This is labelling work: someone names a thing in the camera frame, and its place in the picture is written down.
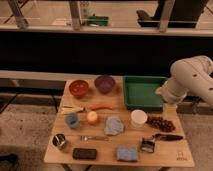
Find dark object on shelf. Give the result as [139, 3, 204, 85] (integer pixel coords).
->
[136, 0, 209, 28]

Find green plastic tray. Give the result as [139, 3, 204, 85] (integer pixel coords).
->
[123, 76, 167, 111]

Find black rectangular sponge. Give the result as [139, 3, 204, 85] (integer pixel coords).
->
[72, 148, 97, 160]

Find green box on shelf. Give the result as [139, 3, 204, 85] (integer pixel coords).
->
[86, 15, 109, 26]

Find wooden folding table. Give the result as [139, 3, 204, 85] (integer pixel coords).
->
[44, 79, 195, 168]

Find yellow round fruit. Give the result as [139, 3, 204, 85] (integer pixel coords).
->
[87, 111, 98, 124]

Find dark red grapes bunch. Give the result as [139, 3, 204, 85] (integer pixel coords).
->
[146, 116, 176, 132]

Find metal can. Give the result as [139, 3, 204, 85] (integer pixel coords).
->
[52, 134, 67, 149]

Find blue cup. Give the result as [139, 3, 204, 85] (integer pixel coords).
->
[65, 113, 79, 129]

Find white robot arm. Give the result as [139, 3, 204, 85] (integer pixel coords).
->
[155, 55, 213, 108]

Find metal fork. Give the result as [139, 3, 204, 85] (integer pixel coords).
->
[80, 135, 109, 141]

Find white cup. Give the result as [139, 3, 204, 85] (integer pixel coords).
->
[131, 109, 148, 128]

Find red bowl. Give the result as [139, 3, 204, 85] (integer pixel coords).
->
[69, 80, 89, 98]

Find light blue crumpled cloth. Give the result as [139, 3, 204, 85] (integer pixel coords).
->
[104, 116, 124, 136]

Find purple bowl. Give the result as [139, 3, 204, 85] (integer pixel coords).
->
[94, 75, 115, 94]

